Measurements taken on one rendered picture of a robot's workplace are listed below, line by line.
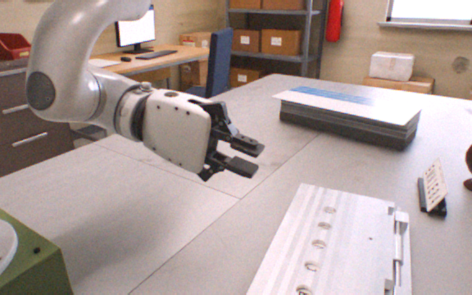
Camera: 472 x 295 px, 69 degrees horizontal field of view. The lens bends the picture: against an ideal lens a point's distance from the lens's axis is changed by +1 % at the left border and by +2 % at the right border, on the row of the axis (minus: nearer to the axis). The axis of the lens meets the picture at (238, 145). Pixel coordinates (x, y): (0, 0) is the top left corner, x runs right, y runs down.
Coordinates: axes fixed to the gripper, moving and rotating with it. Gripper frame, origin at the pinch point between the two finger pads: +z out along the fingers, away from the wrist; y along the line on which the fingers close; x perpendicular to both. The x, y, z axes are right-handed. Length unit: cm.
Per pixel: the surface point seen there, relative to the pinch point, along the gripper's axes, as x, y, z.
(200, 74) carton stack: -306, 108, -160
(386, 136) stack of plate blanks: -58, 12, 22
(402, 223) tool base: -16.9, 10.6, 25.7
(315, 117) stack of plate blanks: -64, 16, 2
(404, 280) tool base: -4.6, 11.8, 26.3
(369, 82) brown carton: -313, 60, 18
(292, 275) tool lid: 3.0, 13.1, 11.7
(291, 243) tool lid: -3.2, 13.5, 9.9
